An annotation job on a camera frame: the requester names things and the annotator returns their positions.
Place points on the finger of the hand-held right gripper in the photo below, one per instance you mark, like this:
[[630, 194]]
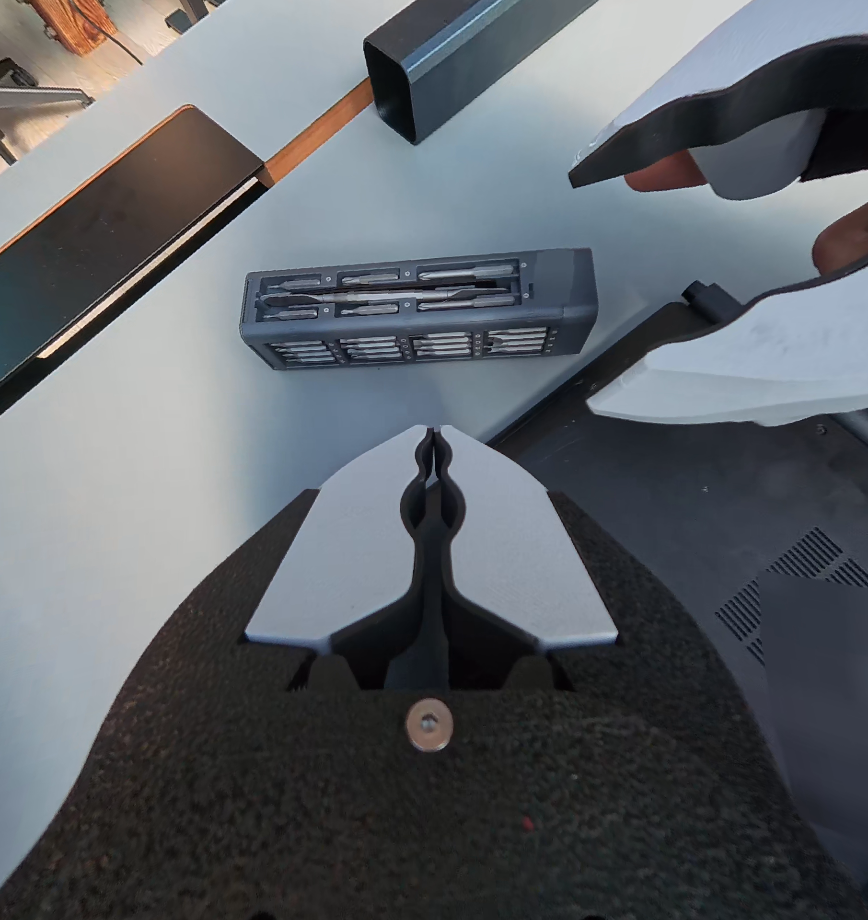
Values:
[[764, 359], [764, 43]]

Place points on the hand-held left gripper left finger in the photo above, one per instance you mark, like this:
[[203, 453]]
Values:
[[333, 568]]

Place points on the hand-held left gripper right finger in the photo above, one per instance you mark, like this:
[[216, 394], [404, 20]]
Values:
[[534, 568]]

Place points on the black laptop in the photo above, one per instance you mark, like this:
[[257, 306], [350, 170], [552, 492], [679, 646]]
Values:
[[656, 503]]

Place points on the grey screwdriver bit tray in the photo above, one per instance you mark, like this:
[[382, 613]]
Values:
[[563, 287]]

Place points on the steel pry tool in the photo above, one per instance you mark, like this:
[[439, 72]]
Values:
[[376, 296]]

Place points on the set of steel screwdriver bits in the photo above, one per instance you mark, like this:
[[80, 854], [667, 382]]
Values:
[[376, 348]]

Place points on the dark grey metal case sleeve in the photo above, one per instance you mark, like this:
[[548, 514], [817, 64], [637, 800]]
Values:
[[462, 57]]

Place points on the wooden post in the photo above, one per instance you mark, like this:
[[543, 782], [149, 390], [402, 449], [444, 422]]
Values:
[[81, 25]]

